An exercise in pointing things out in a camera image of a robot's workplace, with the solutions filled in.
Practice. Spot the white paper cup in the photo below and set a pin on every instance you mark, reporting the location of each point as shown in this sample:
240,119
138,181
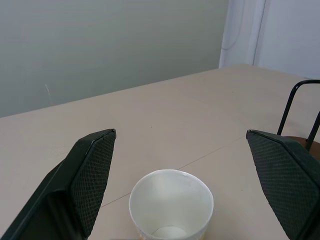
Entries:
170,200

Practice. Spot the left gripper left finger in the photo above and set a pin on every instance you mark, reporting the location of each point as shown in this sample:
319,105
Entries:
65,185

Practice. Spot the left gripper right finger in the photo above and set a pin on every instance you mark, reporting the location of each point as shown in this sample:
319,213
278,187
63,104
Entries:
290,180

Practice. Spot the white curtain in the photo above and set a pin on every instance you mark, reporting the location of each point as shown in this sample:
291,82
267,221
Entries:
287,35

